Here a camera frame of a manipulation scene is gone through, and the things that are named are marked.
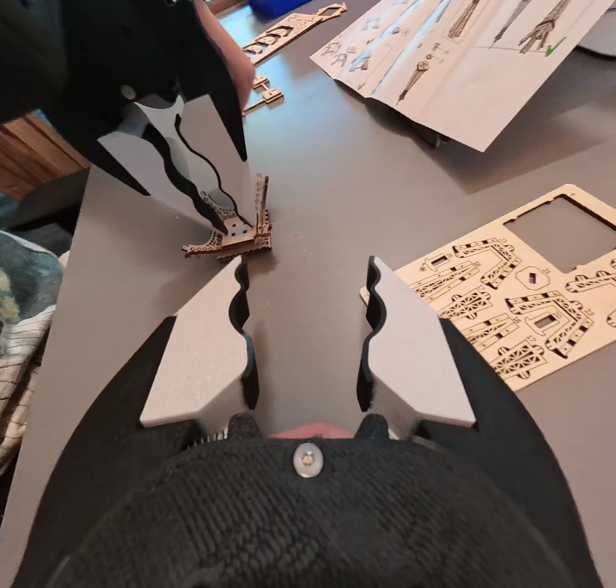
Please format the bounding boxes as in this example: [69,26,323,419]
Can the paper instruction sheet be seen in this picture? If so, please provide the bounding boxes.
[309,0,608,153]

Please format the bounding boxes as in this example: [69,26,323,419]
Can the grey round object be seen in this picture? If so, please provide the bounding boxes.
[575,17,616,59]

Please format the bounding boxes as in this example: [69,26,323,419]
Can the person's patterned shirt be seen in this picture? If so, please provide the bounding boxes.
[0,229,65,475]

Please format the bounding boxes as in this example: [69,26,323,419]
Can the person's right hand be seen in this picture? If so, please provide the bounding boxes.
[268,421,354,440]

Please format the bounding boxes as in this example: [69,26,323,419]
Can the person's left hand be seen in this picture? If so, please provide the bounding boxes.
[196,1,257,111]

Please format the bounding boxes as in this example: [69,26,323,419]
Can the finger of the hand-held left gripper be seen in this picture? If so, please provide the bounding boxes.
[98,125,229,236]
[173,93,257,229]

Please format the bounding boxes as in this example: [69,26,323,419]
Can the grey desk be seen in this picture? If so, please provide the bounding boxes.
[0,0,616,588]

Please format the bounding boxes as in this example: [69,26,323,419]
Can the wooden cutout frame remnant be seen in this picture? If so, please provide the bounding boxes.
[242,2,348,66]

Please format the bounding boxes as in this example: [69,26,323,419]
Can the wooden puzzle parts sheet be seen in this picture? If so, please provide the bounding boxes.
[360,184,616,392]

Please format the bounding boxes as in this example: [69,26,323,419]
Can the wooden tower base model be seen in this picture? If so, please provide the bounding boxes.
[182,174,273,262]

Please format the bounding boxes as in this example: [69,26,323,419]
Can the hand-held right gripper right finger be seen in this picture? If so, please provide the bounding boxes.
[356,255,478,437]

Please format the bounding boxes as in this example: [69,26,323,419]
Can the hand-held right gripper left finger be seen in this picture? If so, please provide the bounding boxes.
[140,255,261,432]

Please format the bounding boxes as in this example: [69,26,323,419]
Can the small wooden puzzle piece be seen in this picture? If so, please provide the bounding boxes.
[242,74,286,117]

